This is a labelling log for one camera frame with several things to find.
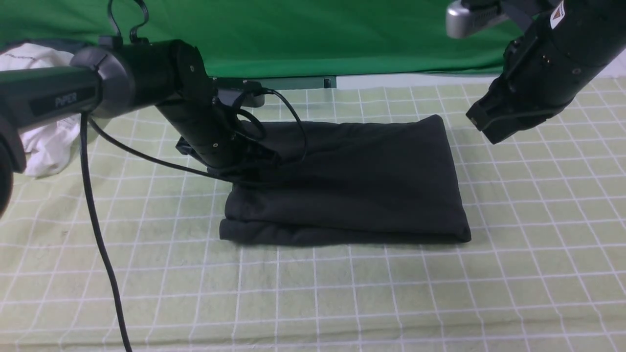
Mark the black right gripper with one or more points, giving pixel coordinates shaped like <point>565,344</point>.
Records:
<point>542,74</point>

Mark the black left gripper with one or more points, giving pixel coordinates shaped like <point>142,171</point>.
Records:
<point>215,130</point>

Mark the dark gray long-sleeved shirt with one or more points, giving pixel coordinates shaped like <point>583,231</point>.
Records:
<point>352,183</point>

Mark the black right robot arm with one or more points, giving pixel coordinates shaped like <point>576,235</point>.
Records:
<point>599,25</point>

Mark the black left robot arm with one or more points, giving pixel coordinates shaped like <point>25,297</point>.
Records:
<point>113,79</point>

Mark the green backdrop cloth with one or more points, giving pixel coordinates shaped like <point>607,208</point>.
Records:
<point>290,38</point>

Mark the dark green backdrop base bar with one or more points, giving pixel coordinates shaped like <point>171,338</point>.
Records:
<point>281,83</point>

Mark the white crumpled garment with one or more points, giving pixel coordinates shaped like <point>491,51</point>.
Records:
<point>48,142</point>

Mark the light green checkered mat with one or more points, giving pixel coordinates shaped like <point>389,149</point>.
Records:
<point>544,272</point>

